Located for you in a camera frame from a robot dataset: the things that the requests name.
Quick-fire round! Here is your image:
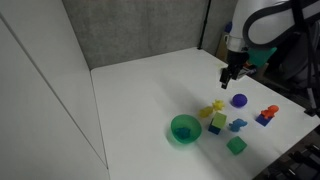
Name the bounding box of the teal green toy figure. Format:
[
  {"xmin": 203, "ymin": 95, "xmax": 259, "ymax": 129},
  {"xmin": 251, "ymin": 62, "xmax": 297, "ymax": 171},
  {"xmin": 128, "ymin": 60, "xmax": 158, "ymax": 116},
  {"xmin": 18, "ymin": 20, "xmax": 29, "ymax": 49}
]
[{"xmin": 173, "ymin": 126, "xmax": 192, "ymax": 141}]

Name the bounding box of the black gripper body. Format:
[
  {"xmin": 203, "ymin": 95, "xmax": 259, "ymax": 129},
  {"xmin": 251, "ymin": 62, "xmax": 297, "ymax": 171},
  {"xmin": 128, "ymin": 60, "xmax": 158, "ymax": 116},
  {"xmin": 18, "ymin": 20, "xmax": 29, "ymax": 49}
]
[{"xmin": 226, "ymin": 49, "xmax": 250, "ymax": 82}]

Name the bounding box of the small yellow toy figure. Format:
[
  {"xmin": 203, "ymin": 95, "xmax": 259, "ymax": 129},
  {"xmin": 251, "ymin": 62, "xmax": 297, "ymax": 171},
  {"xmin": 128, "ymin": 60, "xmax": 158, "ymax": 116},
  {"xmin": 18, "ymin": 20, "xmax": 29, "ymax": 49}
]
[{"xmin": 198, "ymin": 105, "xmax": 215, "ymax": 119}]

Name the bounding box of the blue spiky ball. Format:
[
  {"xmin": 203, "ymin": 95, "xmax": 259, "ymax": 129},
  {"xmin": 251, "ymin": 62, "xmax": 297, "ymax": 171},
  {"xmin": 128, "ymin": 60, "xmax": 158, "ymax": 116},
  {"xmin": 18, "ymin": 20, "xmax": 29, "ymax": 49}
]
[{"xmin": 231, "ymin": 92, "xmax": 249, "ymax": 109}]

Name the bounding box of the lime green cube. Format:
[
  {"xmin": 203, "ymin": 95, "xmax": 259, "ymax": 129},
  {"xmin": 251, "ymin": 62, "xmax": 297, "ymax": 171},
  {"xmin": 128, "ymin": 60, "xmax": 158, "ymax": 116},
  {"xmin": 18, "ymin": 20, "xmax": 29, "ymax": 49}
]
[{"xmin": 211, "ymin": 112, "xmax": 228, "ymax": 130}]

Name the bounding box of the blue block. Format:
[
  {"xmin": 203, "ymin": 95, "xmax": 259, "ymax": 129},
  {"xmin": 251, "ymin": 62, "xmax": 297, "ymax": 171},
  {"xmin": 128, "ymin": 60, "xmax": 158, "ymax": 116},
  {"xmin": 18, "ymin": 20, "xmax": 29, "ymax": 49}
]
[{"xmin": 255, "ymin": 113, "xmax": 273, "ymax": 128}]

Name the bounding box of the cardboard box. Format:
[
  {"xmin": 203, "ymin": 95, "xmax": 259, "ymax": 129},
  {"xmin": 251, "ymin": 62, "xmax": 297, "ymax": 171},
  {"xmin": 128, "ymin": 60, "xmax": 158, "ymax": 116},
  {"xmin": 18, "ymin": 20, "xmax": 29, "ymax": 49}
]
[{"xmin": 215, "ymin": 31, "xmax": 232, "ymax": 63}]

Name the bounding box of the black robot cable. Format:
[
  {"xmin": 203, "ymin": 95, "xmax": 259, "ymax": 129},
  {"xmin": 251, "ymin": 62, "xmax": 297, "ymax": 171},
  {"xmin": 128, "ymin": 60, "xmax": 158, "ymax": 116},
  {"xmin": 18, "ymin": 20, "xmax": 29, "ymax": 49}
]
[{"xmin": 292, "ymin": 0, "xmax": 320, "ymax": 118}]

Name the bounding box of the light blue toy figure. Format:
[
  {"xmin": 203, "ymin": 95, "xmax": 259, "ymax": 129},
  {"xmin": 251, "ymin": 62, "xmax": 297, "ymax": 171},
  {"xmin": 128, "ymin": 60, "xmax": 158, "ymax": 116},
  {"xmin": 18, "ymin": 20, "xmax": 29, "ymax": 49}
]
[{"xmin": 227, "ymin": 118, "xmax": 249, "ymax": 133}]

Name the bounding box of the black tripod pole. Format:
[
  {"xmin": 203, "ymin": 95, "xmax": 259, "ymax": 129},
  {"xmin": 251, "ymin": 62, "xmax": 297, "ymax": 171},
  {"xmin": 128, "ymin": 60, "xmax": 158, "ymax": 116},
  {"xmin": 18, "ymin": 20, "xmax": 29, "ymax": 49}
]
[{"xmin": 197, "ymin": 0, "xmax": 213, "ymax": 51}]

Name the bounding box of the orange toy figure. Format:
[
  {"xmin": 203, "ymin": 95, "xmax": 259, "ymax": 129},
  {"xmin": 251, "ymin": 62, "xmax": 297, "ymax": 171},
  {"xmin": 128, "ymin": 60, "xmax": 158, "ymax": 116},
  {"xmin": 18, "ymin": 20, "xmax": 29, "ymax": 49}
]
[{"xmin": 260, "ymin": 104, "xmax": 280, "ymax": 120}]

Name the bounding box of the green translucent bowl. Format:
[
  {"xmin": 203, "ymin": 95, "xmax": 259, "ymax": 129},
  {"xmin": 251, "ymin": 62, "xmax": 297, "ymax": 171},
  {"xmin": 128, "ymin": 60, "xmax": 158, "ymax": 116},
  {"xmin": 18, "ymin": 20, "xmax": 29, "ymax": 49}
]
[{"xmin": 170, "ymin": 114, "xmax": 203, "ymax": 145}]

